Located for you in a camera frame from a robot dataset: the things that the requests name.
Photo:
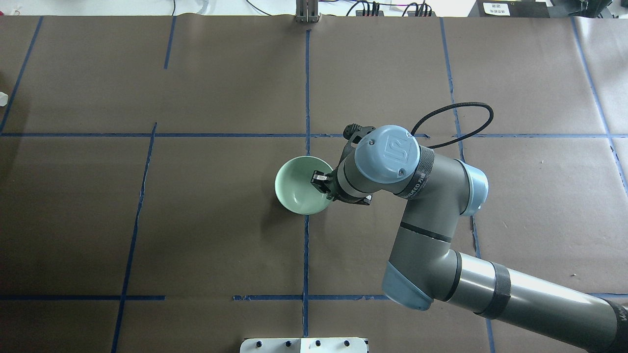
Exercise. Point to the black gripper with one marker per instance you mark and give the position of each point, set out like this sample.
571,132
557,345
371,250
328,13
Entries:
329,186

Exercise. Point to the green bowl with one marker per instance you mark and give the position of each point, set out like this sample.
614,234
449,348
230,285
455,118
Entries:
293,188

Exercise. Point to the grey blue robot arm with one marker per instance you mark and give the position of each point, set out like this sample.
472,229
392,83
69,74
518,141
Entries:
557,210

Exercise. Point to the black box with label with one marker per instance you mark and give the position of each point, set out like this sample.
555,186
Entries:
509,8

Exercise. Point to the white base plate with knobs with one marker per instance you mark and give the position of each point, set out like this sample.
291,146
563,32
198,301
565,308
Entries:
305,345

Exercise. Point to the grey metal post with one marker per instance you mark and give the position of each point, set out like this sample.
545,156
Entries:
307,11

